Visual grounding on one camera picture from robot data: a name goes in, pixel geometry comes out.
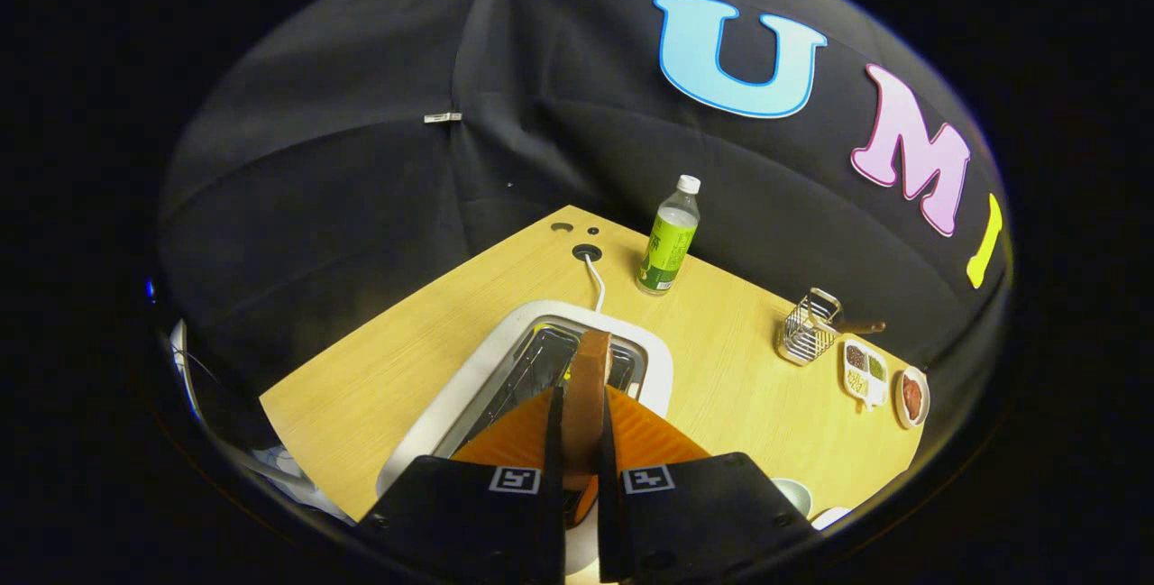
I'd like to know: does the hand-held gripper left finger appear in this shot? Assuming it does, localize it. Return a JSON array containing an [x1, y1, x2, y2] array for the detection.
[[356, 385, 567, 585]]

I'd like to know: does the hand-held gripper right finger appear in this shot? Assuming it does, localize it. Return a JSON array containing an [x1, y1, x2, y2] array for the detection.
[[597, 385, 819, 585]]

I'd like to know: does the bread slice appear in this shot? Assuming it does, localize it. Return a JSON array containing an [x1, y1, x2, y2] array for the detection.
[[563, 328, 616, 491]]

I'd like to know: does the white toaster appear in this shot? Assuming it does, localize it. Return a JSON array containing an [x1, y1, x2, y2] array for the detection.
[[376, 300, 675, 585]]

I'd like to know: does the pale green round plate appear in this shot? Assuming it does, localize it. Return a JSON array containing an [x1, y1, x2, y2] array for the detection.
[[772, 477, 814, 520]]

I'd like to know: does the green label drink bottle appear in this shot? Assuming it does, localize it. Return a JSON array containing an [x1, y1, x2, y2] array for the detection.
[[636, 174, 702, 297]]

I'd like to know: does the white divided dish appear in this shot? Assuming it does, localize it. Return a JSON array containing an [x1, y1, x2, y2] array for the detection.
[[842, 338, 890, 412]]

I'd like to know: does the white oval plate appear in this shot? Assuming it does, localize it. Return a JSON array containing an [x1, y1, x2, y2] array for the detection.
[[893, 365, 930, 430]]

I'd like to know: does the black backdrop cloth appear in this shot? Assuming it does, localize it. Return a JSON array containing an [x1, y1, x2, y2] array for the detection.
[[158, 0, 1015, 478]]

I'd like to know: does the white toaster cable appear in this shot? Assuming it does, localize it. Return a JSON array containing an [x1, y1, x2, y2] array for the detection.
[[582, 253, 607, 314]]

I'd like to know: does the metal wire utensil holder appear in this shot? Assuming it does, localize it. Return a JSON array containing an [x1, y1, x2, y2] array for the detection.
[[775, 288, 844, 367]]

